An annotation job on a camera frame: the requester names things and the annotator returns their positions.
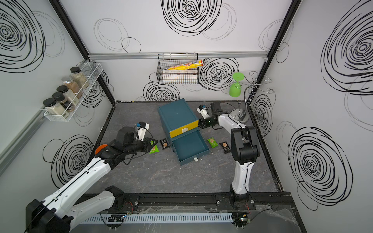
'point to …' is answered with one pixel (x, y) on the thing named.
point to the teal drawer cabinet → (180, 124)
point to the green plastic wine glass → (235, 90)
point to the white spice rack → (93, 70)
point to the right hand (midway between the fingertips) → (198, 123)
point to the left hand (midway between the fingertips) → (155, 141)
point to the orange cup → (100, 147)
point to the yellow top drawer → (183, 129)
